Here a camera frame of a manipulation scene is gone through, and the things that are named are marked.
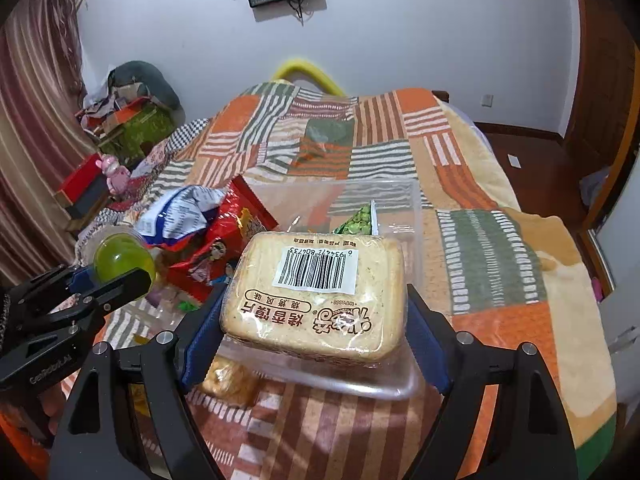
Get toast slices packet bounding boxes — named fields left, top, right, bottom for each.
left=219, top=231, right=407, bottom=365

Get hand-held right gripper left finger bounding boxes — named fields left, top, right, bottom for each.
left=50, top=282, right=237, bottom=480

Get green jelly cup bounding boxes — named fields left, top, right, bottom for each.
left=92, top=227, right=157, bottom=291

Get striped red curtain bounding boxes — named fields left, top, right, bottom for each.
left=0, top=0, right=97, bottom=286

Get green peas packet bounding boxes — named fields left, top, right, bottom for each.
left=332, top=201, right=379, bottom=237

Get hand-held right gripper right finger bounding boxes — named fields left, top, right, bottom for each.
left=404, top=284, right=582, bottom=480

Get pink plush toy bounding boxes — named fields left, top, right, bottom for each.
left=100, top=155, right=132, bottom=195

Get clear plastic container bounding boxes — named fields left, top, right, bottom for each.
left=219, top=178, right=424, bottom=402

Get wooden door frame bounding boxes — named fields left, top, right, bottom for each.
left=562, top=0, right=640, bottom=241

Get red snack packet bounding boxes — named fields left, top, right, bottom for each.
left=160, top=176, right=281, bottom=307

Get pale bun packet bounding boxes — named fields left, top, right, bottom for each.
left=199, top=355, right=261, bottom=409

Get blue white snack packet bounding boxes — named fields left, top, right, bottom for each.
left=134, top=185, right=229, bottom=249

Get orange striped patchwork blanket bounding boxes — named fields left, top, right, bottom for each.
left=65, top=82, right=619, bottom=480

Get pile of clutter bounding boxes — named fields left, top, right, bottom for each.
left=75, top=82, right=151, bottom=136

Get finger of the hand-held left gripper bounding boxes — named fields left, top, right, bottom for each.
left=35, top=267, right=152, bottom=342
left=9, top=265, right=97, bottom=322

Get red box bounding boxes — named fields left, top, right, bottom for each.
left=55, top=152, right=114, bottom=221

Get yellow curved bed rail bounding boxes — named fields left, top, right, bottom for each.
left=271, top=59, right=346, bottom=97

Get green printed box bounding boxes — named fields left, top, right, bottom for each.
left=102, top=105, right=176, bottom=168

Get grey pillow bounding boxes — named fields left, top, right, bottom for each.
left=109, top=61, right=181, bottom=111

